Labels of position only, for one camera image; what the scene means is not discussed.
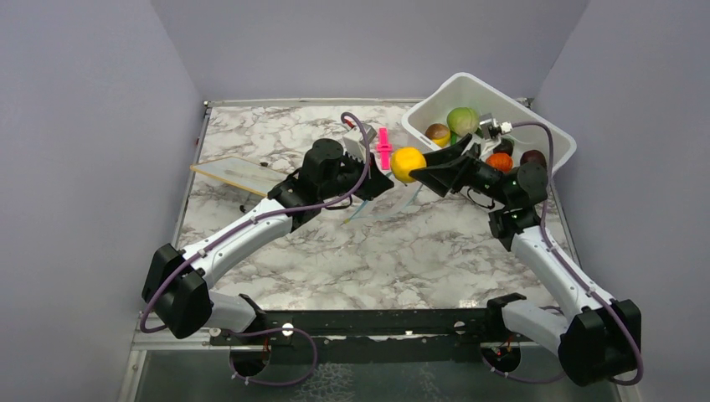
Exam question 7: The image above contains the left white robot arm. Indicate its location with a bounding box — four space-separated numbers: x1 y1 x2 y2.
140 139 394 344

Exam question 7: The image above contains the pink plastic clip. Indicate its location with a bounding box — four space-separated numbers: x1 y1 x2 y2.
376 127 393 171

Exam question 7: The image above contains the dark maroon plum toy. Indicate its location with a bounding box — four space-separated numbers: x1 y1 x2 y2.
519 150 548 168

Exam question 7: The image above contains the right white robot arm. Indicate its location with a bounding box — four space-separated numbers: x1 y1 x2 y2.
392 137 645 386

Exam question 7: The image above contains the purple cable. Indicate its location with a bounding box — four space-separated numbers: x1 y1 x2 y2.
502 120 645 387
138 111 373 335

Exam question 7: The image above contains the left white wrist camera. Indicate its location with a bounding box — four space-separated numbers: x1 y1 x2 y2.
342 123 377 162

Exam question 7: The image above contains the white plastic bin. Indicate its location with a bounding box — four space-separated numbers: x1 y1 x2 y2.
402 73 577 185

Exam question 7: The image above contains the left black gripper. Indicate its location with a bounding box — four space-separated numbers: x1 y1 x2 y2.
320 149 395 202

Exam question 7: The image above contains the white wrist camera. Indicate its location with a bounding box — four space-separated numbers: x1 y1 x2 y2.
479 113 512 143
342 123 377 162

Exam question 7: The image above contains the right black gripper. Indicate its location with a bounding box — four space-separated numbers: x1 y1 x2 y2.
412 134 513 207

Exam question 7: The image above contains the clear zip top bag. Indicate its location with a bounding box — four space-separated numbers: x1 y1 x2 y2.
342 171 423 224

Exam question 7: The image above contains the green cabbage toy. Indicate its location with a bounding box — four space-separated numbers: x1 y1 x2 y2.
446 107 480 137

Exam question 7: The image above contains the black metal base rail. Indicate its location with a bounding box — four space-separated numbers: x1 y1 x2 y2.
205 296 526 365

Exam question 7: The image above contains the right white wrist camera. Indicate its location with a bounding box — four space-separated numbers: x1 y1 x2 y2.
479 113 512 143

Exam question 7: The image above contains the orange pumpkin toy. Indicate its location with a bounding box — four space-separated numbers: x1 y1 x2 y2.
486 152 514 173

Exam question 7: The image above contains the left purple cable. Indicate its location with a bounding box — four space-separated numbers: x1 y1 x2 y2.
138 111 373 335

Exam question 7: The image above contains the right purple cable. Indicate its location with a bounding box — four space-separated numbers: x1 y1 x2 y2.
502 120 645 387

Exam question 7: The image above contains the dark avocado toy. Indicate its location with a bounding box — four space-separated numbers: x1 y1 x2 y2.
493 138 514 157

